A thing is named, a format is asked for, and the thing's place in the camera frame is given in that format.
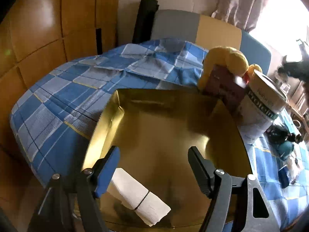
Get white protein powder can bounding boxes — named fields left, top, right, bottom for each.
left=237, top=70, right=288, bottom=144

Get grey yellow blue headboard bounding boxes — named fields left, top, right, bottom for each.
left=151, top=9, right=271, bottom=74

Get blue checked bedsheet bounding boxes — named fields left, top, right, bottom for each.
left=10, top=38, right=308, bottom=229

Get gold tray box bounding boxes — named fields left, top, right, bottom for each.
left=83, top=89, right=252, bottom=231

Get teal plush toy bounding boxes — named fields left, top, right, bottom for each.
left=276, top=140, right=294, bottom=161

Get brown purple box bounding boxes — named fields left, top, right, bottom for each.
left=202, top=64, right=247, bottom=113

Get wooden wardrobe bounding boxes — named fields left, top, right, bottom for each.
left=1, top=0, right=118, bottom=190

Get yellow giraffe plush toy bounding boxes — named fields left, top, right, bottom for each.
left=197, top=46, right=262, bottom=91

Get white towel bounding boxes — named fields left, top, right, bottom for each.
left=107, top=168, right=171, bottom=227

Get black rolled mat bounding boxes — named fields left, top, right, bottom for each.
left=132, top=0, right=159, bottom=44

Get blue tissue pack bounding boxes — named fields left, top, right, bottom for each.
left=278, top=166, right=290, bottom=189

